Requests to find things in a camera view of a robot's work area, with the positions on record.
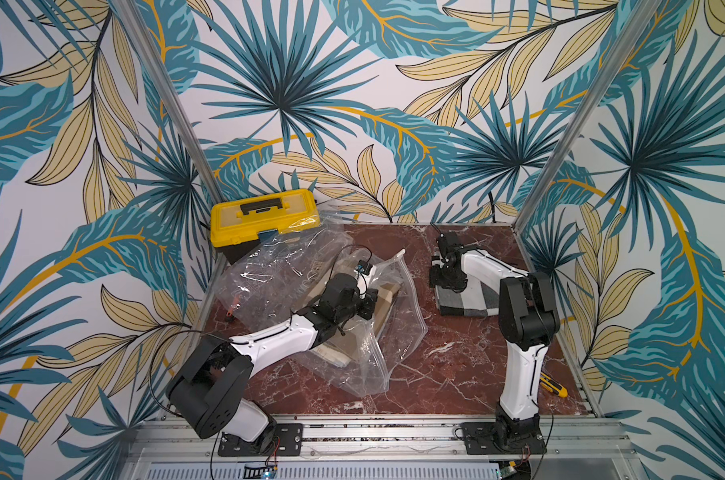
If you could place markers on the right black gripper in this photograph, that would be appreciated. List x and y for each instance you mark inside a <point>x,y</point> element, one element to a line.
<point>442,274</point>

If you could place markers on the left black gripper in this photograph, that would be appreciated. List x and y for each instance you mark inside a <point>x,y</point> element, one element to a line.
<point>369,302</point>

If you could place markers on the brown beige striped blanket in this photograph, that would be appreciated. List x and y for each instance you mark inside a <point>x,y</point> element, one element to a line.
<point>342,346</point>

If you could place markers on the clear plastic vacuum bag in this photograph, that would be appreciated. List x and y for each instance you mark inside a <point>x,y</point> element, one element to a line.
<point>280,272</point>

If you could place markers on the grey checkered blanket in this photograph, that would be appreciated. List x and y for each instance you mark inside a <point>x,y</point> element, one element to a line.
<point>477,300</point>

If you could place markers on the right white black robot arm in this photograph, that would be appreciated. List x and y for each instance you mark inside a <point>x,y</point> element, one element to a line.
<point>527,318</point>

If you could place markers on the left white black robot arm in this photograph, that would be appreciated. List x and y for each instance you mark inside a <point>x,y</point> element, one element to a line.
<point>208,390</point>

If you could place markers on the yellow utility knife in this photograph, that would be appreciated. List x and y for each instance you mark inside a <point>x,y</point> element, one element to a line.
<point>552,386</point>

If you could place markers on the yellow black toolbox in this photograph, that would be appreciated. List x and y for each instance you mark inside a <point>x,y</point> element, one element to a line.
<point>237,225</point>

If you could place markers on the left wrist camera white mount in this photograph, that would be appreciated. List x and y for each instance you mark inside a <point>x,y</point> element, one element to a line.
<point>364,272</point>

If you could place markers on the orange handled screwdriver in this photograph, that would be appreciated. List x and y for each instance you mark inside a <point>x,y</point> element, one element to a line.
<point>234,305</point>

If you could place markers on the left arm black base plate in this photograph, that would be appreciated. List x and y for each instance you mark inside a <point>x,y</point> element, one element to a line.
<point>282,439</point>

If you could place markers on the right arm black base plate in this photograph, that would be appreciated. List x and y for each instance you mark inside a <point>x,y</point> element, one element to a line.
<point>499,438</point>

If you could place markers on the left aluminium corner post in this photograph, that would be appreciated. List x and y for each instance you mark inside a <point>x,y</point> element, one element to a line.
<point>139,34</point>

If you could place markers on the aluminium corner post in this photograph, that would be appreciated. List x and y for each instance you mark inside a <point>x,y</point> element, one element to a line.
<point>616,58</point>
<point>139,34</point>

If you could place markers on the aluminium front rail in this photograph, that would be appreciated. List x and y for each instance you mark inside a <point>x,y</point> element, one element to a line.
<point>385,447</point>

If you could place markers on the right aluminium corner post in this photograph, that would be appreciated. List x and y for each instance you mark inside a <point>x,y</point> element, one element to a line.
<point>616,58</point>

